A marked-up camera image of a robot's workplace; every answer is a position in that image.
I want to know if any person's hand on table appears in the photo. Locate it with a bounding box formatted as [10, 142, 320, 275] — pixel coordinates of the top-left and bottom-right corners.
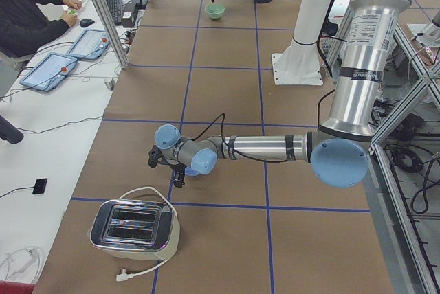
[63, 0, 83, 10]

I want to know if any black keyboard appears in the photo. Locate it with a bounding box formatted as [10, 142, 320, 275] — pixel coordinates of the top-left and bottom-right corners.
[105, 0, 122, 25]

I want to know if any blue-cased tablet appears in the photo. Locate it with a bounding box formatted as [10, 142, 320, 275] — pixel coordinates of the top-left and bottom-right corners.
[66, 29, 109, 60]
[19, 52, 78, 92]

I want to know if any blue-cased tablet far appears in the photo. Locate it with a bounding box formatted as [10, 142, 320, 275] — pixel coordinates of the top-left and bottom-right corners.
[66, 29, 109, 60]

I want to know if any white cable bundle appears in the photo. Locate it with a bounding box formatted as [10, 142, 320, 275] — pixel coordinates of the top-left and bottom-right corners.
[0, 245, 44, 283]

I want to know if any black computer mouse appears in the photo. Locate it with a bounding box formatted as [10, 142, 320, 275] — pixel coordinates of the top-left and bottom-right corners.
[80, 19, 95, 28]

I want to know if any green bowl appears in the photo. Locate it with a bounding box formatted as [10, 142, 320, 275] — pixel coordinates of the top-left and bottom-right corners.
[205, 3, 226, 20]

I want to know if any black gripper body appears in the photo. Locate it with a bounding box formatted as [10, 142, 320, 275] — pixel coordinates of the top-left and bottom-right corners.
[171, 165, 186, 181]

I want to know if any blue-cased tablet near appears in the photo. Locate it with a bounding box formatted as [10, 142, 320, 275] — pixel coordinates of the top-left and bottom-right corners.
[19, 52, 78, 92]

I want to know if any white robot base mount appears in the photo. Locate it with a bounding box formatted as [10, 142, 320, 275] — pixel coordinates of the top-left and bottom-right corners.
[272, 0, 331, 86]

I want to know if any blue bowl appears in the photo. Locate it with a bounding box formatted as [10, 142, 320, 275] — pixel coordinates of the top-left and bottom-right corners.
[185, 167, 200, 177]

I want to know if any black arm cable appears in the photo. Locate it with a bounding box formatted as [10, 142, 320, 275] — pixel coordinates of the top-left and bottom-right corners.
[192, 112, 296, 164]

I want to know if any person in black sweater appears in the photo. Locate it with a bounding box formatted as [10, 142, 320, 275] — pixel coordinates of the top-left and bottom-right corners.
[1, 0, 77, 58]

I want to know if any silver two-slot toaster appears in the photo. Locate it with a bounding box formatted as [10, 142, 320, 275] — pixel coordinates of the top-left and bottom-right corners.
[89, 199, 180, 261]

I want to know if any aluminium frame post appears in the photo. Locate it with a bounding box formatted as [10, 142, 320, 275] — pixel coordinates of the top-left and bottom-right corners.
[92, 0, 129, 69]

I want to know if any white toaster power cord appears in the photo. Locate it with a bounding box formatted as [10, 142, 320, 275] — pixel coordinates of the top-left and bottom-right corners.
[115, 186, 172, 282]

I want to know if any small black square device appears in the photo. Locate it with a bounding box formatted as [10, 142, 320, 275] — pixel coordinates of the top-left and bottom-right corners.
[32, 178, 47, 195]

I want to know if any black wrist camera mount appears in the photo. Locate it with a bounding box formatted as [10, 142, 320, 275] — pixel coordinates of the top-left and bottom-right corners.
[148, 145, 163, 168]

